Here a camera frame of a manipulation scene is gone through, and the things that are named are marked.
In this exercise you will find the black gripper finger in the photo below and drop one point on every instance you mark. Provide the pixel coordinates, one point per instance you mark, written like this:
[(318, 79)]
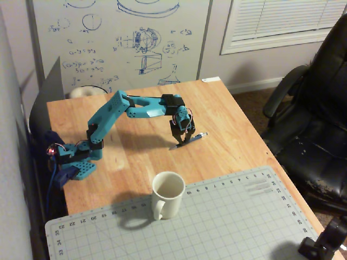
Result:
[(188, 135), (177, 135)]

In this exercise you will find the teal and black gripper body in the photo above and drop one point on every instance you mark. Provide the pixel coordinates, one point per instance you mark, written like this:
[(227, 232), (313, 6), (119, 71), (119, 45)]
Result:
[(181, 132)]

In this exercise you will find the teal blue robot arm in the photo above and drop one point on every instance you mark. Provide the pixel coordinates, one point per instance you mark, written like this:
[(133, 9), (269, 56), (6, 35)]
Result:
[(108, 113)]

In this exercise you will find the blue and black pen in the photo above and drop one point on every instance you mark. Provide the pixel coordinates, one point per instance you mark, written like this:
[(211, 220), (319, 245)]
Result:
[(199, 135)]

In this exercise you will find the cream ceramic mug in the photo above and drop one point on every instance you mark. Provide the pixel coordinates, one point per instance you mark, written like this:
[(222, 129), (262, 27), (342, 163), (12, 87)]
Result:
[(168, 200)]

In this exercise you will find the grey gridded cutting mat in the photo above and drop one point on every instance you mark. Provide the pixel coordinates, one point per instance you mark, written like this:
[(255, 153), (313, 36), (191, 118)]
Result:
[(217, 230)]

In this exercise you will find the whiteboard with blue drawings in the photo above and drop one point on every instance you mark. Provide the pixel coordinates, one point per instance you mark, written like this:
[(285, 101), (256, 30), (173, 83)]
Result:
[(108, 54)]

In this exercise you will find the white round spool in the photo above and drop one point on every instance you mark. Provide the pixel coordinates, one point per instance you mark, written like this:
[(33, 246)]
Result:
[(81, 92)]

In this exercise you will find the dark blue table clamp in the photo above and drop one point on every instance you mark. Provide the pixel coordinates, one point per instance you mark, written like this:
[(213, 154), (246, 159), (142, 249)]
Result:
[(63, 176)]

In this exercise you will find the controller board with red light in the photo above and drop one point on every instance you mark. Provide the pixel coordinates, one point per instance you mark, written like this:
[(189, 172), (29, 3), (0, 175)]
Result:
[(51, 150)]

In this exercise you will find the white window blinds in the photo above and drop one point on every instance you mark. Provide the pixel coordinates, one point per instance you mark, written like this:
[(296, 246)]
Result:
[(271, 19)]

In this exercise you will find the dark grey flat panel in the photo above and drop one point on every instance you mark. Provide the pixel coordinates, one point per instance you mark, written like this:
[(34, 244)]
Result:
[(51, 89)]

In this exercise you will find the black leather office chair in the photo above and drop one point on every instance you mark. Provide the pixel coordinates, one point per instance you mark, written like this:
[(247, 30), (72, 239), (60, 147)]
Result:
[(325, 108)]

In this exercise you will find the black camera stand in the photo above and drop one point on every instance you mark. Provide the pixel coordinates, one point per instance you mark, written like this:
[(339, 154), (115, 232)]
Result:
[(311, 247)]

